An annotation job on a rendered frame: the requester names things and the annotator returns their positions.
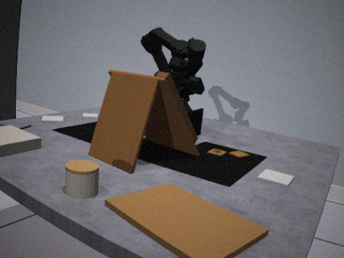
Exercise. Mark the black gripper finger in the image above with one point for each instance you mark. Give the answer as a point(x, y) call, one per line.
point(185, 89)

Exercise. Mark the tan flat rectangular board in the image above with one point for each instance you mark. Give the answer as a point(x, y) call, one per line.
point(185, 224)

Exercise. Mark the grey cylindrical container with tan lid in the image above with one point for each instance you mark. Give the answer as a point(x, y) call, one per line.
point(82, 179)

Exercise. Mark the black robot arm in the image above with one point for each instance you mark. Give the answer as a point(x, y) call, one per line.
point(194, 50)

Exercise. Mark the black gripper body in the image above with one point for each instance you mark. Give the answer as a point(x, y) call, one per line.
point(196, 82)

